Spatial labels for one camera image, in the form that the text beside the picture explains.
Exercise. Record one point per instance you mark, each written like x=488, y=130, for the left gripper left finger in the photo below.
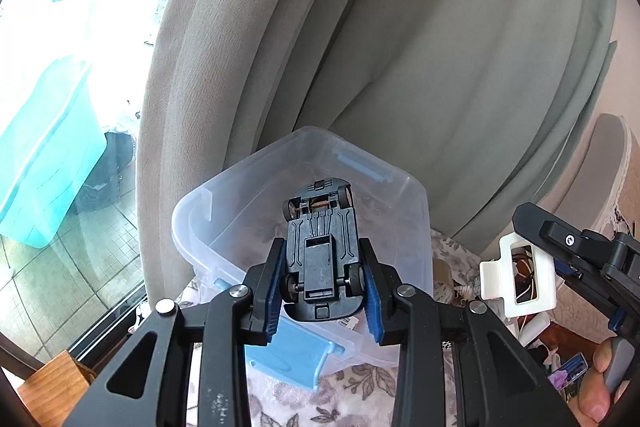
x=260, y=321

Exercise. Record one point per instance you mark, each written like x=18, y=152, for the floral table cloth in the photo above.
x=361, y=395

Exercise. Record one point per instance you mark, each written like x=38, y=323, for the black toy car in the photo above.
x=323, y=278

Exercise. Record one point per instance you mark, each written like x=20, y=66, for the wooden furniture corner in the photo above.
x=52, y=392

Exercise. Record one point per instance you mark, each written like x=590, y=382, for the teal plastic tub outside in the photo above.
x=47, y=152

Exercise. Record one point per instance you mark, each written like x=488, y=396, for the person's right hand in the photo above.
x=594, y=399

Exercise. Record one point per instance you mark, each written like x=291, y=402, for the grey green curtain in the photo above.
x=482, y=101

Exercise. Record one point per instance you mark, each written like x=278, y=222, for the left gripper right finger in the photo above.
x=385, y=319

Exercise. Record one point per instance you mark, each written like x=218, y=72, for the clear plastic storage bin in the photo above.
x=227, y=224

